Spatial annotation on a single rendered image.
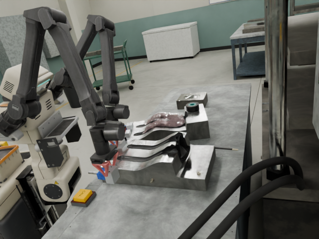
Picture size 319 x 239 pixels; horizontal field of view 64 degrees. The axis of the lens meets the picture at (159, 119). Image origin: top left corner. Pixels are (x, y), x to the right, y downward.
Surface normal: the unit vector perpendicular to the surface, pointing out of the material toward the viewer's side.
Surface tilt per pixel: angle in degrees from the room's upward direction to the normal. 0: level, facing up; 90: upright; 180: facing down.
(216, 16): 90
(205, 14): 90
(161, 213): 0
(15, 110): 75
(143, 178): 90
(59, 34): 81
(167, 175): 90
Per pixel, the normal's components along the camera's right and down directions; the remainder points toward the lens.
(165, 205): -0.18, -0.90
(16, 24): 0.90, 0.00
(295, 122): -0.33, 0.44
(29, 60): -0.26, 0.19
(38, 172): -0.07, 0.41
